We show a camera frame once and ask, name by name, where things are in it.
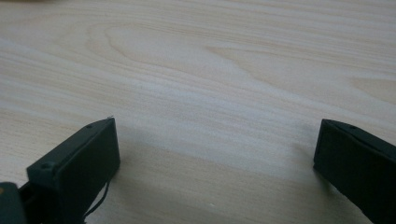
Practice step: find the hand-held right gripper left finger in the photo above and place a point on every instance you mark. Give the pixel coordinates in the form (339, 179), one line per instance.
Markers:
(77, 161)

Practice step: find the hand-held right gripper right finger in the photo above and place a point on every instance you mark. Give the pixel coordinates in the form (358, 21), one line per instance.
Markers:
(358, 168)

